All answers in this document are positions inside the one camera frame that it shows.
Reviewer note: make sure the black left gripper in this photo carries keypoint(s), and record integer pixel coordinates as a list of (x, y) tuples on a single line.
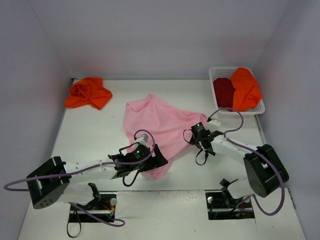
[(152, 160)]

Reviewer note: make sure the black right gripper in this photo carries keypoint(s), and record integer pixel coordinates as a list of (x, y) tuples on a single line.
[(198, 141)]

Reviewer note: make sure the pink t shirt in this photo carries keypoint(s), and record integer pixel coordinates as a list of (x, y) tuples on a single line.
[(166, 124)]

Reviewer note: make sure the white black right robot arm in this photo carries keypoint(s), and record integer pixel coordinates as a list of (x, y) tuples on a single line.
[(265, 172)]

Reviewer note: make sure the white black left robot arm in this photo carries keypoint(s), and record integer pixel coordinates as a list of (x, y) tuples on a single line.
[(59, 181)]

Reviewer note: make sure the dark red t shirt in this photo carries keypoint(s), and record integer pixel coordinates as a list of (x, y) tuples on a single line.
[(224, 92)]

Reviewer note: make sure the orange t shirt in basket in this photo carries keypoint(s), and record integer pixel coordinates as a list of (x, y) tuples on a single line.
[(247, 94)]

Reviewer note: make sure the orange t shirt on table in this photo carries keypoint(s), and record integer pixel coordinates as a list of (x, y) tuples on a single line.
[(88, 91)]

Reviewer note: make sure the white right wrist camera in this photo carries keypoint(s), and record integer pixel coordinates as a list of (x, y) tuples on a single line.
[(213, 124)]

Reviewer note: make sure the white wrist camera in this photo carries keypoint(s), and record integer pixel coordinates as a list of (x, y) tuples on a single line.
[(213, 124), (142, 140)]

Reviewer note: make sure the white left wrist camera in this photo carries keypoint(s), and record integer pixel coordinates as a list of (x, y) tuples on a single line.
[(142, 140)]

